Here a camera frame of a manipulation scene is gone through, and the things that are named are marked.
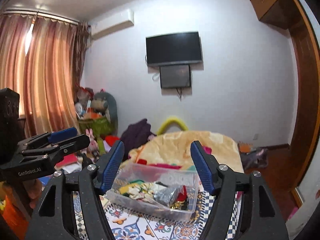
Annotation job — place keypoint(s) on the red book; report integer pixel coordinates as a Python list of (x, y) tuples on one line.
[(67, 160)]

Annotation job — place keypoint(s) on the small black wall monitor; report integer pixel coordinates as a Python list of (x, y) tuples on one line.
[(178, 76)]

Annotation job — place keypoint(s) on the yellow green sponge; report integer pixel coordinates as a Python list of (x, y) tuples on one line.
[(124, 190)]

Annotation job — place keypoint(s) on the black wall television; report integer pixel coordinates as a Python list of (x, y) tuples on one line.
[(173, 49)]

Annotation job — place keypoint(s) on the red velvet gold pouch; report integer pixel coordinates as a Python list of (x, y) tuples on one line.
[(181, 202)]

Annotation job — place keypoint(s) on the patterned patchwork bed sheet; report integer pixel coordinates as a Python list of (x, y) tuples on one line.
[(128, 224)]

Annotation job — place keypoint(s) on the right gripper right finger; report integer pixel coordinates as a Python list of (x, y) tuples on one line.
[(260, 216)]

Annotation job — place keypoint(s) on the grey plush toy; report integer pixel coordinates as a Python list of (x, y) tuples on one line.
[(103, 102)]

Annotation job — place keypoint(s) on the grey sequin pouch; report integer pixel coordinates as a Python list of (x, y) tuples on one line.
[(168, 195)]

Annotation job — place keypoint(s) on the clear plastic storage box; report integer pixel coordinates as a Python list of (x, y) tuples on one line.
[(152, 174)]

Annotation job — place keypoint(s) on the yellow foam arch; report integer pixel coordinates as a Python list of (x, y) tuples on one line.
[(170, 122)]

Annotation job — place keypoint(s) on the floral silk scrunchie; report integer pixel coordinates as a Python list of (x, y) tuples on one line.
[(144, 192)]

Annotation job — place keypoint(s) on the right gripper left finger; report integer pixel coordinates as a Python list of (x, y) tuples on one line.
[(54, 216)]

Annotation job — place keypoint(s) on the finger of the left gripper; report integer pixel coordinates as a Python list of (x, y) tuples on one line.
[(62, 135), (67, 147)]

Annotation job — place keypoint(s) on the white air conditioner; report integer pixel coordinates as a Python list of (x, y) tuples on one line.
[(112, 24)]

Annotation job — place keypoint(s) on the green bottle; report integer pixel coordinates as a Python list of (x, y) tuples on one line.
[(101, 146)]

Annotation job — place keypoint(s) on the red cloth on floor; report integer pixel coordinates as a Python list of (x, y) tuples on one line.
[(111, 139)]

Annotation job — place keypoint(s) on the green knitted cloth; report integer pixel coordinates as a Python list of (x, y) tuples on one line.
[(138, 181)]

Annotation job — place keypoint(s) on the brown wooden door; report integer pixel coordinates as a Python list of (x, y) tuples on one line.
[(306, 130)]

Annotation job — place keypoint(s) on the orange curtain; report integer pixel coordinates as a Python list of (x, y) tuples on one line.
[(42, 59)]

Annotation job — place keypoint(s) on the yellow floral blanket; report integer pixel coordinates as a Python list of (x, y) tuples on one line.
[(174, 148)]

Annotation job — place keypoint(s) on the dark purple clothing pile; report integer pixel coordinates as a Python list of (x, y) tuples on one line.
[(136, 135)]

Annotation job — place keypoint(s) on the green storage bin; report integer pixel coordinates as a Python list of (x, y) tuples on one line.
[(99, 126)]

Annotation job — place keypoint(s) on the pink rabbit toy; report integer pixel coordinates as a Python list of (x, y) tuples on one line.
[(93, 147)]

